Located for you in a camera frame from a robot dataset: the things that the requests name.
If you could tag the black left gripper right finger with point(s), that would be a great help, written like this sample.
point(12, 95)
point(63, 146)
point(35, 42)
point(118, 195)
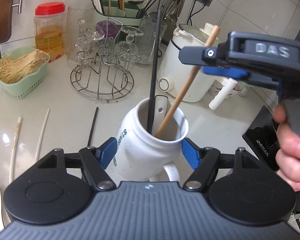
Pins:
point(207, 161)

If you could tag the metal wire cup rack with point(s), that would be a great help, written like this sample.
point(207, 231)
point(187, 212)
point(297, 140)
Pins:
point(102, 59)

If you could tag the bundle of dried noodles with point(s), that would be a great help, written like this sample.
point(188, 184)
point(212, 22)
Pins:
point(12, 71)

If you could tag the textured glass pitcher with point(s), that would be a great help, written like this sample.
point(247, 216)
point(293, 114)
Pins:
point(146, 42)

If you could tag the white Starbucks mug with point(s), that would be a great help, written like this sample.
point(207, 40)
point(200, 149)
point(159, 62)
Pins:
point(141, 156)

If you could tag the black chopstick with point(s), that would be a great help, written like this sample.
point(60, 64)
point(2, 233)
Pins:
point(92, 127)
point(151, 104)

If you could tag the white ceramic spoon in mug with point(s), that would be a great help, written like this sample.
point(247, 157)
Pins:
point(161, 104)

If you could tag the white electric cooker pot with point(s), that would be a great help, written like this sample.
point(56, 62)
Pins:
point(172, 74)

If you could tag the green plastic basket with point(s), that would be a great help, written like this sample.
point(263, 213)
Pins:
point(27, 84)

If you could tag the green utensil holder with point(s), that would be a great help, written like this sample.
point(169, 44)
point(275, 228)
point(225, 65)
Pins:
point(119, 12)

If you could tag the person's right hand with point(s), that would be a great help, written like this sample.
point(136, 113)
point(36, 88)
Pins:
point(288, 156)

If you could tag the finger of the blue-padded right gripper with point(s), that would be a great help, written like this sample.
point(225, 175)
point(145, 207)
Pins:
point(209, 64)

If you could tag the white chopstick with beige pattern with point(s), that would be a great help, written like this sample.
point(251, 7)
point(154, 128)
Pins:
point(14, 149)

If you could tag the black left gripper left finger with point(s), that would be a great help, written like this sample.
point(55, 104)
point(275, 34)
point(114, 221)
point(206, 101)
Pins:
point(92, 161)

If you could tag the plain white chopstick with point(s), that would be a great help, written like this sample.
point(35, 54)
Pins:
point(39, 144)

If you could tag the red-lidded jar with oil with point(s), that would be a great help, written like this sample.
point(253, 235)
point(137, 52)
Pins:
point(48, 23)

